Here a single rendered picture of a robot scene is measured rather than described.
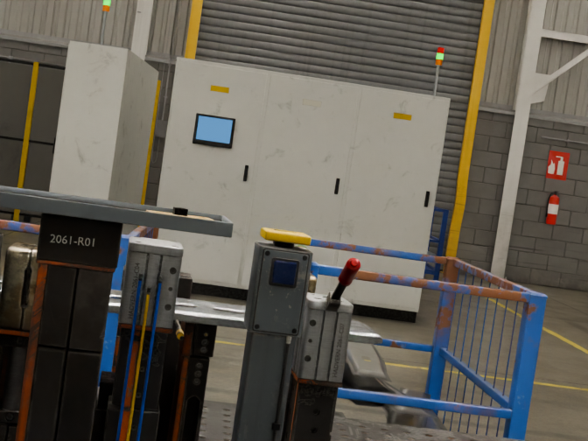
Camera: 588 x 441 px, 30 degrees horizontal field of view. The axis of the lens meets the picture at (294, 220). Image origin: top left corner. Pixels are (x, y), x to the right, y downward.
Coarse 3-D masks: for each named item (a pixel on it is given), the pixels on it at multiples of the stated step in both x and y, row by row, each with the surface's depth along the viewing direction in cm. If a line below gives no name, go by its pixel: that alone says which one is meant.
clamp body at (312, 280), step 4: (312, 276) 192; (312, 280) 192; (316, 280) 192; (308, 284) 192; (312, 284) 192; (308, 288) 192; (312, 288) 192; (312, 292) 192; (292, 376) 194; (292, 380) 194; (288, 392) 194; (288, 396) 194; (288, 400) 194; (288, 404) 194; (288, 408) 194; (284, 416) 194; (284, 420) 194; (284, 424) 194; (284, 428) 194; (284, 432) 194
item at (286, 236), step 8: (264, 232) 141; (272, 232) 140; (280, 232) 141; (288, 232) 143; (296, 232) 146; (272, 240) 140; (280, 240) 140; (288, 240) 141; (296, 240) 141; (304, 240) 141
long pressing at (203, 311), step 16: (0, 288) 163; (112, 304) 165; (176, 304) 177; (192, 304) 178; (208, 304) 180; (224, 304) 183; (192, 320) 167; (208, 320) 167; (224, 320) 168; (240, 320) 168; (352, 320) 186; (352, 336) 171; (368, 336) 171
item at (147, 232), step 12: (0, 228) 341; (12, 228) 341; (24, 228) 341; (36, 228) 342; (144, 228) 388; (156, 228) 457; (120, 252) 343; (120, 264) 343; (120, 276) 343; (120, 288) 344; (108, 312) 344; (108, 324) 344; (108, 336) 344; (108, 348) 345; (108, 360) 345
